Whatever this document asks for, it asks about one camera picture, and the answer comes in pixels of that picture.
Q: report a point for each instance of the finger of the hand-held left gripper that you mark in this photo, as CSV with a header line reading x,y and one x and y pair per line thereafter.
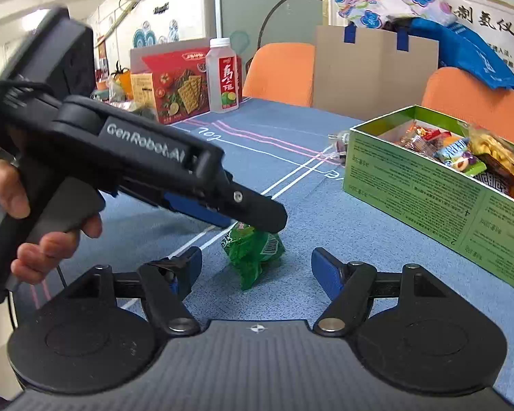
x,y
257,214
197,212

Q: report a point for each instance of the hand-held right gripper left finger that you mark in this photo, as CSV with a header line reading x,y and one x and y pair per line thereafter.
x,y
188,269

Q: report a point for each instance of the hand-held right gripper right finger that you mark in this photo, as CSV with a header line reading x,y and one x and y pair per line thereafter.
x,y
325,269

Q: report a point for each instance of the green candy packet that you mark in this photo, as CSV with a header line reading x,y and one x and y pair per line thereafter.
x,y
252,257

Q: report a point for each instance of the green cardboard box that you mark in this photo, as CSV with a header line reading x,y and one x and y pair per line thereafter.
x,y
411,188

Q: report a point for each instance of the yellow galette packet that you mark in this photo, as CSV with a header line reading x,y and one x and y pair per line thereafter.
x,y
492,150

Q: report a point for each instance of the person's left hand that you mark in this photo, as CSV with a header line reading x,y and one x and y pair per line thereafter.
x,y
4,184

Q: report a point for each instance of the blue tablecloth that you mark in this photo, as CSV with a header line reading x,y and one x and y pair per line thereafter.
x,y
282,171

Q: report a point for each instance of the red cracker box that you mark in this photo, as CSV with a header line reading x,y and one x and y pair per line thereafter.
x,y
175,90

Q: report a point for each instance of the open cardboard box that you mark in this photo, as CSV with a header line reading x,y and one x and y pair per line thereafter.
x,y
145,58

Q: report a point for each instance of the clear packet with brown snack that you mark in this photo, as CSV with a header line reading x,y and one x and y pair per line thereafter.
x,y
338,143

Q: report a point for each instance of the red label drink bottle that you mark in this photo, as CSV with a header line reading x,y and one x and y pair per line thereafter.
x,y
225,81

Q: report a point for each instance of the orange chair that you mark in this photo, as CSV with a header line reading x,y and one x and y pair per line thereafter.
x,y
282,72
475,98

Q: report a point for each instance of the red brown candy packet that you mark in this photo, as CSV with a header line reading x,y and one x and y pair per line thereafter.
x,y
415,141

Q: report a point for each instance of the blue green plum packet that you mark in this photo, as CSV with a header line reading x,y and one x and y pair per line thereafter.
x,y
458,158

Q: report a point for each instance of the brown paper bag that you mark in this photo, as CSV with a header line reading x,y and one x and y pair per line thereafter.
x,y
368,72

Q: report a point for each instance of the blue bag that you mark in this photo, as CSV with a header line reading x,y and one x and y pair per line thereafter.
x,y
475,55

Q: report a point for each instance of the wall poster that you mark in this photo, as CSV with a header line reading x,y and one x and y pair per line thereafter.
x,y
497,25

